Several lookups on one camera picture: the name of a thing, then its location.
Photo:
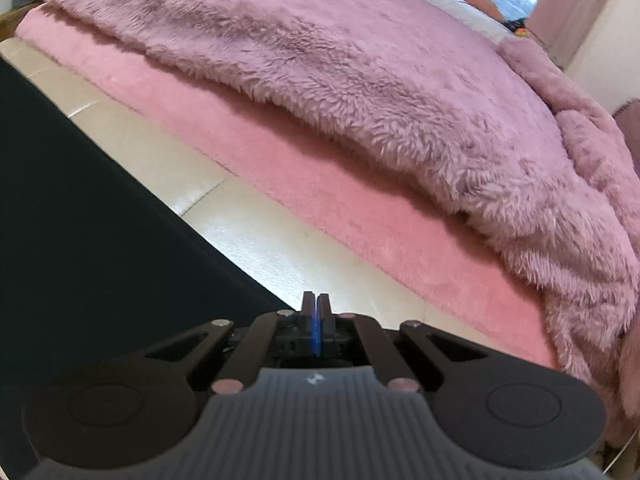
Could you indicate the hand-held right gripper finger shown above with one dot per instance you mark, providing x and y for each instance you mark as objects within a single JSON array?
[
  {"x": 319, "y": 335},
  {"x": 313, "y": 332}
]

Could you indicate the black pants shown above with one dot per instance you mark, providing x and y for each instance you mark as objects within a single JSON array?
[{"x": 75, "y": 235}]

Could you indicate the pink bed sheet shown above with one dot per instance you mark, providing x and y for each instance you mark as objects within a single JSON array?
[{"x": 300, "y": 200}]

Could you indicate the cream leather bench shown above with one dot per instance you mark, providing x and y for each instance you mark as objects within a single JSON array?
[{"x": 200, "y": 200}]

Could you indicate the pink fluffy blanket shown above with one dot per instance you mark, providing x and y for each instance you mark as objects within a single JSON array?
[{"x": 325, "y": 85}]

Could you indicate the white bed sheet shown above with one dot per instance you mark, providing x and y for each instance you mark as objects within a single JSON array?
[{"x": 470, "y": 17}]

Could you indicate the colourful small toy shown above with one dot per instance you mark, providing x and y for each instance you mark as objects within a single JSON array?
[{"x": 516, "y": 27}]

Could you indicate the orange pillow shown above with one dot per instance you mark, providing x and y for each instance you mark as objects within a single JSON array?
[{"x": 475, "y": 2}]

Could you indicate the pink curtain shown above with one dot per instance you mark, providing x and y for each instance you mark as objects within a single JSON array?
[{"x": 570, "y": 5}]

